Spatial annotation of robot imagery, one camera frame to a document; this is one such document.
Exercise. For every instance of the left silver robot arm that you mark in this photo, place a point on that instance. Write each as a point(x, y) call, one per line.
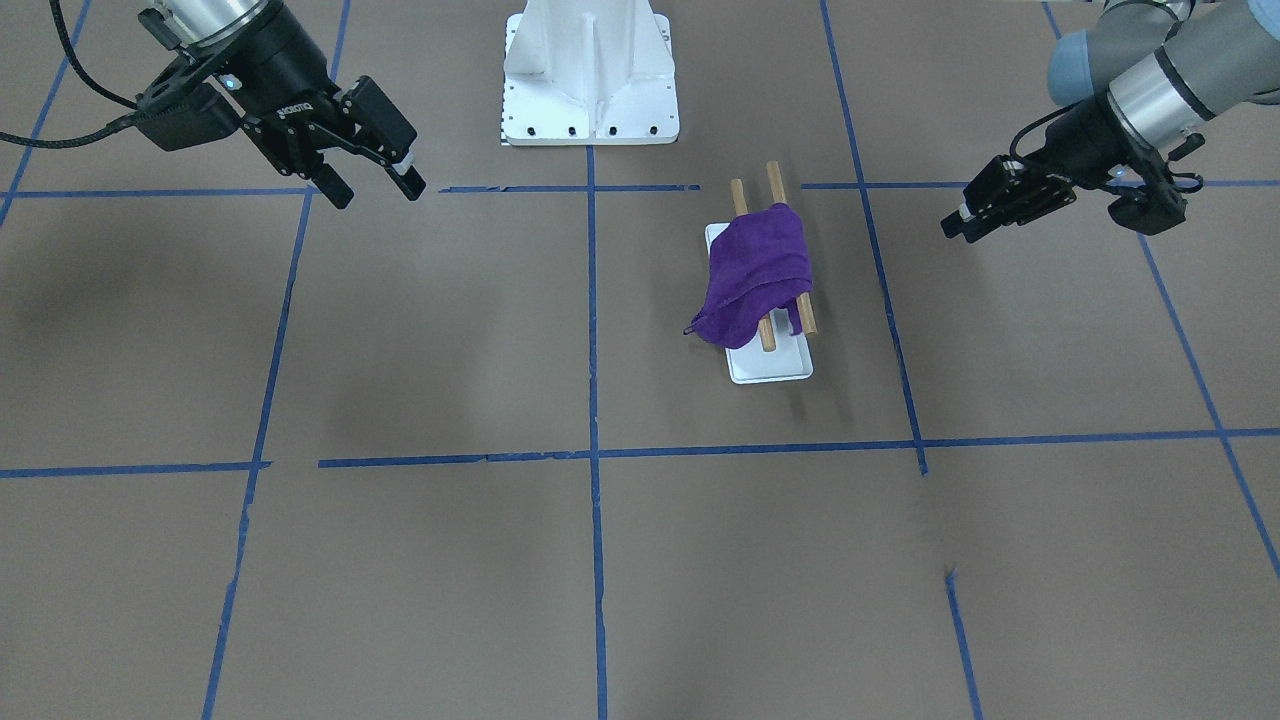
point(1131, 96)

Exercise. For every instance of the upper wooden rack rod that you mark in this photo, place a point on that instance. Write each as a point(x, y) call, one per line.
point(764, 329)

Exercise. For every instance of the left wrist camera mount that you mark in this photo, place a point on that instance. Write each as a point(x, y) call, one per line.
point(1159, 203)

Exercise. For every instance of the lower wooden rack rod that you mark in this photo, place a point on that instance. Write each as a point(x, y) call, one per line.
point(805, 311)

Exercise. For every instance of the wooden rack rod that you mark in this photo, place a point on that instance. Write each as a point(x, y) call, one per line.
point(764, 329)
point(805, 311)

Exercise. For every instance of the purple microfiber towel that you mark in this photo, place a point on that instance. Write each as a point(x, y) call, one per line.
point(757, 264)

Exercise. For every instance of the white towel rack base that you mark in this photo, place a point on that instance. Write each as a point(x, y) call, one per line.
point(749, 364)

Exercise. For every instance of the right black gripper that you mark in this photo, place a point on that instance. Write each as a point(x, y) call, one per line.
point(283, 72)

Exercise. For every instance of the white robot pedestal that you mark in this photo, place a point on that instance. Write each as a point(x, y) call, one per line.
point(579, 73)

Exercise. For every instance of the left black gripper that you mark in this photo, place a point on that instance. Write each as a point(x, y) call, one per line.
point(1087, 139)

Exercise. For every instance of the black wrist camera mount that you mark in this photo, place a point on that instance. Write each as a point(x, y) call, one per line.
point(180, 109)

